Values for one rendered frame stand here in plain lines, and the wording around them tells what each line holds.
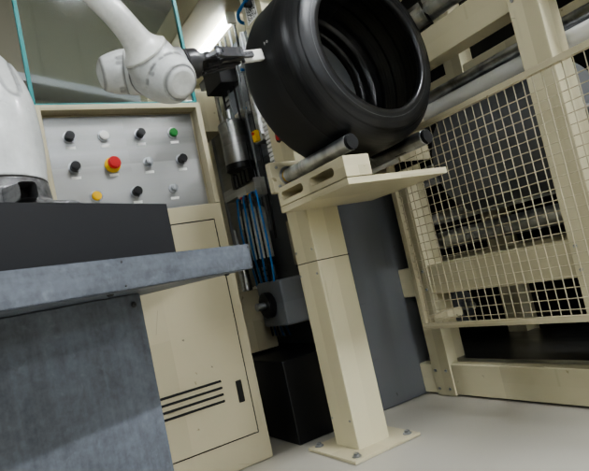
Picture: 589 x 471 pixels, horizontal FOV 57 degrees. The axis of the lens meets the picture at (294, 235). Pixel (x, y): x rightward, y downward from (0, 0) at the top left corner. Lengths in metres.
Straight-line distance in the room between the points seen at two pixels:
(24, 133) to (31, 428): 0.41
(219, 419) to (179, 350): 0.26
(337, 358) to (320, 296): 0.20
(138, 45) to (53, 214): 0.53
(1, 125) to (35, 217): 0.16
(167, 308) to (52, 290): 1.22
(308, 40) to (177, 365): 1.07
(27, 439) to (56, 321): 0.14
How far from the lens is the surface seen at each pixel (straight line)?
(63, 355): 0.78
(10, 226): 0.76
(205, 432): 1.89
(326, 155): 1.53
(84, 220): 0.81
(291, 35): 1.51
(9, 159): 0.86
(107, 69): 1.35
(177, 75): 1.18
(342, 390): 1.82
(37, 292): 0.62
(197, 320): 1.86
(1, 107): 0.88
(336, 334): 1.78
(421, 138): 1.65
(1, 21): 5.13
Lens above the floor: 0.58
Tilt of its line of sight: 4 degrees up
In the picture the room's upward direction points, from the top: 12 degrees counter-clockwise
